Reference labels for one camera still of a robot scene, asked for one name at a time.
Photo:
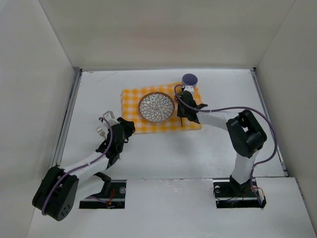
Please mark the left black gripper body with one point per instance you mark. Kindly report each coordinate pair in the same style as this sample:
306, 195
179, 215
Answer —
119, 134

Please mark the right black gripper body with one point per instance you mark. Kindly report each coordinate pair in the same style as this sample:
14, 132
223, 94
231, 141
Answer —
185, 103

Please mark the yellow checkered cloth napkin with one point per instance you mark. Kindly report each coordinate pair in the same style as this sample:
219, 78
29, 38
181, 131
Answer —
129, 107

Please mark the floral patterned ceramic plate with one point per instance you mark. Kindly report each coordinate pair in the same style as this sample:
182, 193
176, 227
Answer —
156, 107

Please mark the lavender plastic cup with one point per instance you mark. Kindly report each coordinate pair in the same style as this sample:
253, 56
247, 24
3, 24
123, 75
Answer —
189, 80

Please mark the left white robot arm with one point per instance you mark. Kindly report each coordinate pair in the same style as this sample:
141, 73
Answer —
61, 187

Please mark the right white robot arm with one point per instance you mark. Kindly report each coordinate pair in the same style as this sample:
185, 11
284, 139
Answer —
245, 132

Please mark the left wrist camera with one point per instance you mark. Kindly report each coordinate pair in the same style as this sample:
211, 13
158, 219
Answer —
109, 116

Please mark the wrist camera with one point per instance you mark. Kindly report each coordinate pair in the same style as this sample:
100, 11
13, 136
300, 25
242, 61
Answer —
189, 89
109, 116

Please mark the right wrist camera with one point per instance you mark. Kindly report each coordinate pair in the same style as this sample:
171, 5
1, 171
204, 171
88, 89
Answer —
189, 89

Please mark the left aluminium table rail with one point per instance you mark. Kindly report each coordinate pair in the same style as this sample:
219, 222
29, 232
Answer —
57, 156

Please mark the aluminium table rail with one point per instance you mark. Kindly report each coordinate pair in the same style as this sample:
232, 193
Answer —
255, 80
57, 156

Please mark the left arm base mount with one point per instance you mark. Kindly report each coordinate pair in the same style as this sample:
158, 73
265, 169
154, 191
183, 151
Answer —
111, 196

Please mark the right aluminium table rail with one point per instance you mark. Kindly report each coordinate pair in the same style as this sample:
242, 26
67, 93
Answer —
255, 80

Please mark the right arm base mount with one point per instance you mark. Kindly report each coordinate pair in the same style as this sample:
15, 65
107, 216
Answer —
226, 197

